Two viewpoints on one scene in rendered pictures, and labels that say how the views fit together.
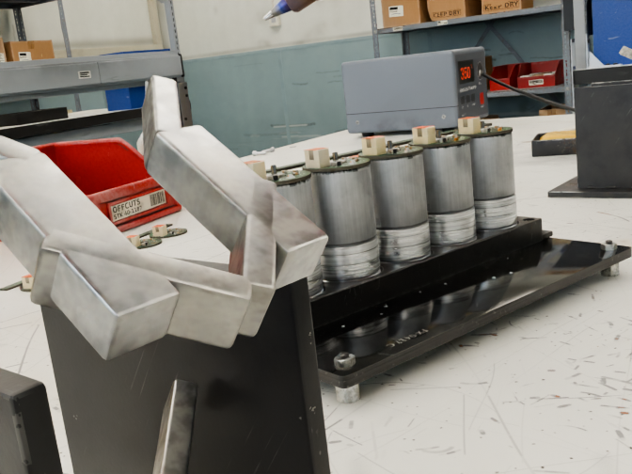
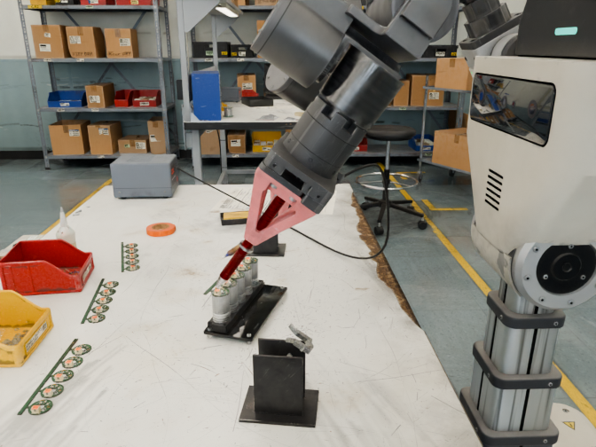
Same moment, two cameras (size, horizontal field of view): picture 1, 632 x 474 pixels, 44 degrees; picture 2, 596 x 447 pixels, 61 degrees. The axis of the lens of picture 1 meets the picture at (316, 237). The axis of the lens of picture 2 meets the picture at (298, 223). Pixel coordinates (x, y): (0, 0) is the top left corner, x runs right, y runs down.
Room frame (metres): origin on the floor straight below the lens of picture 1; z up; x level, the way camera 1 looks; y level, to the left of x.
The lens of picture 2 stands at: (-0.30, 0.28, 1.13)
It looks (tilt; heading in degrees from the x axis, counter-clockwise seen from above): 20 degrees down; 325
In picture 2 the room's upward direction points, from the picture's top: straight up
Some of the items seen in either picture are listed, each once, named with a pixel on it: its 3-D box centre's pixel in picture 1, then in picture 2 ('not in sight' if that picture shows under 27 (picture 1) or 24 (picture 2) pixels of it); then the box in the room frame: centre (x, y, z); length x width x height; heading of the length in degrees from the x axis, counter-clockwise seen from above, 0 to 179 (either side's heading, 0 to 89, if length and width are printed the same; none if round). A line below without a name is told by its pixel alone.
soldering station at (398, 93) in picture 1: (417, 92); (146, 176); (1.00, -0.15, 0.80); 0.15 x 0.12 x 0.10; 58
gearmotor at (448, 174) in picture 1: (443, 199); (244, 281); (0.31, -0.05, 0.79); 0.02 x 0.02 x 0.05
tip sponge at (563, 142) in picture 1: (578, 140); (237, 217); (0.67, -0.24, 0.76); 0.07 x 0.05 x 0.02; 68
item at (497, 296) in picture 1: (437, 298); (248, 310); (0.28, -0.04, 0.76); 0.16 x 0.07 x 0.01; 128
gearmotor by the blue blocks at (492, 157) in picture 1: (486, 186); (250, 274); (0.33, -0.08, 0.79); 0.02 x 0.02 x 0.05
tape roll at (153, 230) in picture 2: not in sight; (160, 229); (0.70, -0.07, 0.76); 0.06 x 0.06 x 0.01
